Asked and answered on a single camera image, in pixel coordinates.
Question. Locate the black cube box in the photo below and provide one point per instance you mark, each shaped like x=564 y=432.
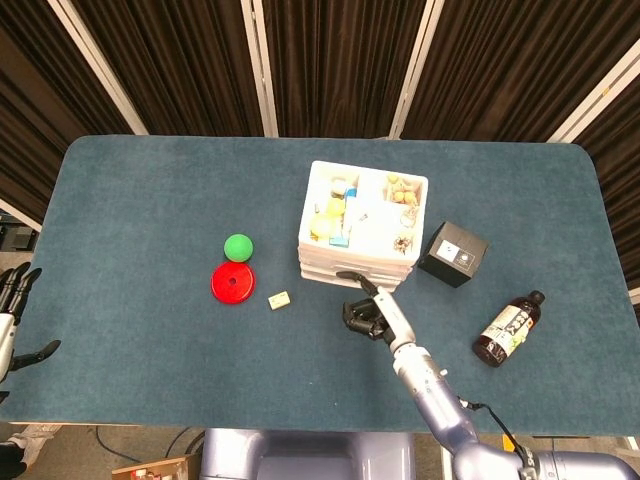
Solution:
x=452 y=255

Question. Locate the white partition post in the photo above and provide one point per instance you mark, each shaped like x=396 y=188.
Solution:
x=260 y=65
x=595 y=97
x=95 y=65
x=17 y=214
x=415 y=70

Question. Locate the green ball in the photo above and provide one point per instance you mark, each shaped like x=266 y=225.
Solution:
x=239 y=247

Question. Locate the white tape roll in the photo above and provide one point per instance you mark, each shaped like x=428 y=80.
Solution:
x=339 y=186

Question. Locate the grey-purple robot base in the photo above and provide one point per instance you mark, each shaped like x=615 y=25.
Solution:
x=305 y=455

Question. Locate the blue table mat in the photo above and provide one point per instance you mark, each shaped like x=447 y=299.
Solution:
x=150 y=200

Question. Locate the small yellow tape roll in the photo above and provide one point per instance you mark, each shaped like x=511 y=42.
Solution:
x=334 y=206

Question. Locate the dark brown curtain panel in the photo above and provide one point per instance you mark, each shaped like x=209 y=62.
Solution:
x=620 y=200
x=175 y=65
x=340 y=65
x=510 y=65
x=35 y=110

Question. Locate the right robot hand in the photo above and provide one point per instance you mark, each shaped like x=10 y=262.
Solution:
x=395 y=320

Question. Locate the pile of wooden pieces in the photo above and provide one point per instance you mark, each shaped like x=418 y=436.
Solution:
x=401 y=192

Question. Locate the small cream eraser box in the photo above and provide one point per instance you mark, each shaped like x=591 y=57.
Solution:
x=279 y=301

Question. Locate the large pale yellow roll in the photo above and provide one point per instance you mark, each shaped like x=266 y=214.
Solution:
x=322 y=226

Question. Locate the pile of metal clips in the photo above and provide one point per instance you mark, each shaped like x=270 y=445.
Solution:
x=410 y=216

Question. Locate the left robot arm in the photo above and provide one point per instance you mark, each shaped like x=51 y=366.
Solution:
x=3 y=396

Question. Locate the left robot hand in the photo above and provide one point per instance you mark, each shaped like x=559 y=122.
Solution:
x=6 y=335

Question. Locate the red round disc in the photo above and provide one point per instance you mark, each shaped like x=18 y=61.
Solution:
x=240 y=287

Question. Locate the pile of brown clips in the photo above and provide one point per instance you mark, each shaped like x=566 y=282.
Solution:
x=404 y=243

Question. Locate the white plastic drawer organizer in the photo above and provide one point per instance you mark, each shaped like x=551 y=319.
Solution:
x=372 y=190

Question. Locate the light blue eraser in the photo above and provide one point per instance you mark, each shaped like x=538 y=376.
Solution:
x=339 y=242

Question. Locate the cardboard box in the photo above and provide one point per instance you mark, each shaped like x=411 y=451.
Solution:
x=160 y=470

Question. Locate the dark bottle with label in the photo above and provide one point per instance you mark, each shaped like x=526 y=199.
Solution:
x=507 y=330

